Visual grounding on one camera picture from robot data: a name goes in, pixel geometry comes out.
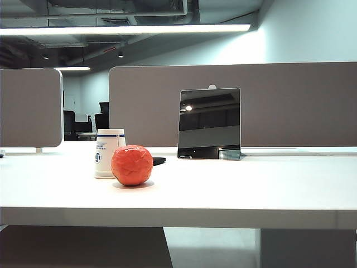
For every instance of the square silver-framed mirror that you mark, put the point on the square silver-framed mirror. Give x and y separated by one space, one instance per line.
209 123

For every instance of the black smartphone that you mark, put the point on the black smartphone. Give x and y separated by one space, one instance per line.
159 161

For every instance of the long grey desk divider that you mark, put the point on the long grey desk divider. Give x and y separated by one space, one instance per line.
145 111

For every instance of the crumpled orange ball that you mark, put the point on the crumpled orange ball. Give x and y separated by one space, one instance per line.
131 167

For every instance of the black office chair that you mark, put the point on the black office chair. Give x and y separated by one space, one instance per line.
68 125
103 117

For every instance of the background office desk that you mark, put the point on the background office desk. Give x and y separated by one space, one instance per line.
86 135

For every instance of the long ceiling light strip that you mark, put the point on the long ceiling light strip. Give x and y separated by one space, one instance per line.
111 29

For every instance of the short ceiling light strip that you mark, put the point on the short ceiling light strip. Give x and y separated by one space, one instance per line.
72 68

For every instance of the dark under-table panel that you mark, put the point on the dark under-table panel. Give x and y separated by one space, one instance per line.
83 248

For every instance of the short grey desk divider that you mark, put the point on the short grey desk divider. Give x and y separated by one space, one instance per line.
28 111

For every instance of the small grey object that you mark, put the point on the small grey object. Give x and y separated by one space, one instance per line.
1 153

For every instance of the grey ceiling air duct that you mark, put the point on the grey ceiling air duct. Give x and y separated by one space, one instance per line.
167 11

